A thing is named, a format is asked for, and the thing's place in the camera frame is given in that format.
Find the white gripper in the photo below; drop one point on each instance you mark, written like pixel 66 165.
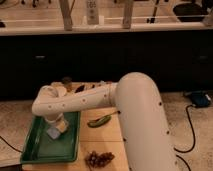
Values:
pixel 55 119

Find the green plastic tray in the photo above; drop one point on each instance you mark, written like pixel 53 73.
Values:
pixel 39 147

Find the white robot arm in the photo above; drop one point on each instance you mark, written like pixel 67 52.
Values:
pixel 142 117

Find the white cup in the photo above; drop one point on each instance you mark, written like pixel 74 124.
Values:
pixel 57 84

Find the small brown jar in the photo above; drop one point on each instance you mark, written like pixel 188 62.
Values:
pixel 67 82

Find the dark red eggplant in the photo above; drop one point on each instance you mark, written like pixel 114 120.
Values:
pixel 80 88

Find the wooden table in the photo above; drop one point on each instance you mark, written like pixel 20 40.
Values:
pixel 106 138

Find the bunch of dark grapes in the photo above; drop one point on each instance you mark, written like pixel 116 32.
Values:
pixel 98 160

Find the black cabinet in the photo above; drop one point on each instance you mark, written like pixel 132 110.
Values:
pixel 175 60

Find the black round chair base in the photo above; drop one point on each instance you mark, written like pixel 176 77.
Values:
pixel 189 12

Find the left wooden post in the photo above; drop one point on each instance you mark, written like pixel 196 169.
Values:
pixel 65 11

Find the wooden post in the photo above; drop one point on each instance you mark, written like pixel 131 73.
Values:
pixel 65 11
pixel 127 15

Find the right wooden post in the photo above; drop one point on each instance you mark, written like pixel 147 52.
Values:
pixel 127 15

